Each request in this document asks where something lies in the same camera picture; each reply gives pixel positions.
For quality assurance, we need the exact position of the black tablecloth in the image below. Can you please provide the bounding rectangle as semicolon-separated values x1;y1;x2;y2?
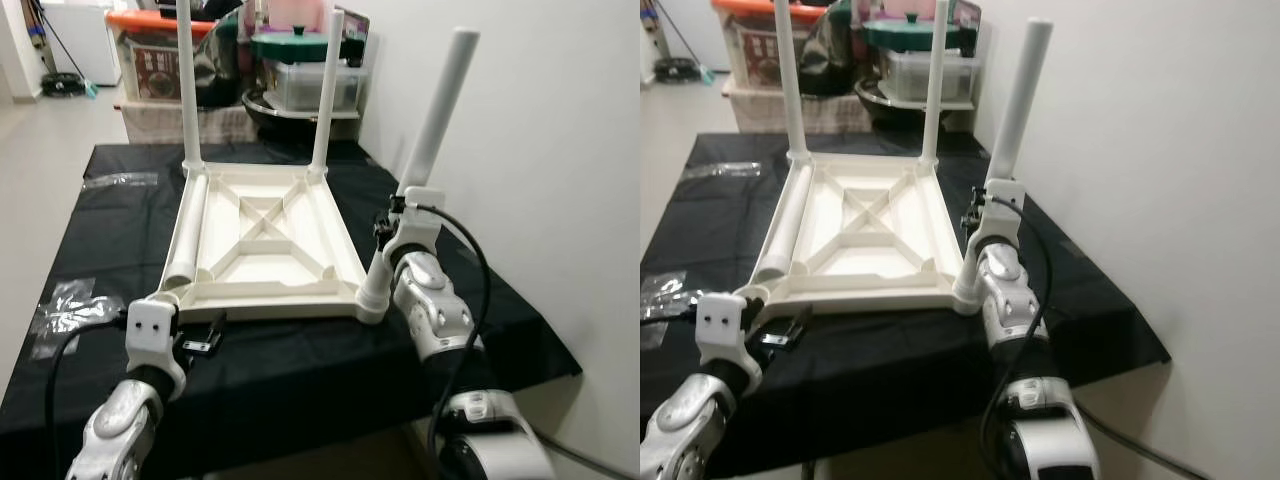
640;130;1171;479
0;140;583;476

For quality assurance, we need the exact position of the crumpled clear plastic wrap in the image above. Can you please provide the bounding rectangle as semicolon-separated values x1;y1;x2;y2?
640;268;706;351
30;278;126;359

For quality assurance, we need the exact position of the black wok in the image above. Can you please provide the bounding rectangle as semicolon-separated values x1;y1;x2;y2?
243;88;363;141
855;78;976;129

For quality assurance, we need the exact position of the clear plastic container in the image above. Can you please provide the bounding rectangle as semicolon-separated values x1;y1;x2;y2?
268;60;366;113
880;50;979;103

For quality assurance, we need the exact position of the flat clear plastic wrap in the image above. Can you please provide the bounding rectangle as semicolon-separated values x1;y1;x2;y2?
683;162;761;181
82;172;161;191

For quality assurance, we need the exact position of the green pot lid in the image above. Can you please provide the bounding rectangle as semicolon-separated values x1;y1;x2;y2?
250;25;346;64
862;12;961;53

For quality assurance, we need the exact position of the patterned cloth covered stand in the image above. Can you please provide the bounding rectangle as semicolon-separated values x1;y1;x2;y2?
722;85;871;136
120;98;259;143

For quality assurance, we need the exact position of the teal head broom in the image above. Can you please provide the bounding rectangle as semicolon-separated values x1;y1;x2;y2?
30;0;101;99
650;0;716;83

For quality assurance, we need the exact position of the orange-lid storage box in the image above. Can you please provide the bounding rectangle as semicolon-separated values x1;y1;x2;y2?
712;0;821;89
105;8;216;103

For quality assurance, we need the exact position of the white appliance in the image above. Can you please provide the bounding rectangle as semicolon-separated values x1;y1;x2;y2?
40;0;126;83
655;0;731;63

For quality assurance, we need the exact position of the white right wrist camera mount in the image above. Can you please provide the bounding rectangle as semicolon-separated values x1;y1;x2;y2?
385;186;444;266
972;178;1026;256

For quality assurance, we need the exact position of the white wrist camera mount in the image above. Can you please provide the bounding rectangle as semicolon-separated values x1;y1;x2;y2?
385;186;444;266
697;293;761;386
972;178;1026;256
125;300;188;393

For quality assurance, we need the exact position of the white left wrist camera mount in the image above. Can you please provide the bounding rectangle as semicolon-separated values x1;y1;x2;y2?
697;293;761;386
125;300;188;393

